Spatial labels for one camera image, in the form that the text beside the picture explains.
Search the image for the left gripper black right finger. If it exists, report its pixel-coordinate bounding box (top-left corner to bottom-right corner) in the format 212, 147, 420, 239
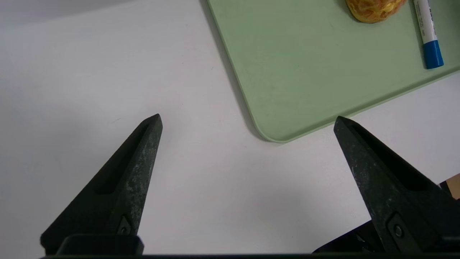
333, 115, 460, 254

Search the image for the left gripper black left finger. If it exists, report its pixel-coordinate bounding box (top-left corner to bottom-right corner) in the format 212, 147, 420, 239
40, 114, 164, 252

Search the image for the white marker blue cap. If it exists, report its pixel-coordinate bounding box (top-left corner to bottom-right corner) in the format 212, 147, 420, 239
413, 0, 445, 70

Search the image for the cream puff bread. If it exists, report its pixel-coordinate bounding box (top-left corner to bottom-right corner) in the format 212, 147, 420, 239
345, 0, 408, 24

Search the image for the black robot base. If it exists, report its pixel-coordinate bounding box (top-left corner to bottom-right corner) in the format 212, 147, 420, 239
313, 219, 385, 254

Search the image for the light green plastic tray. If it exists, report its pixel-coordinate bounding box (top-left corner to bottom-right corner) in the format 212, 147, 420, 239
207, 0, 460, 144

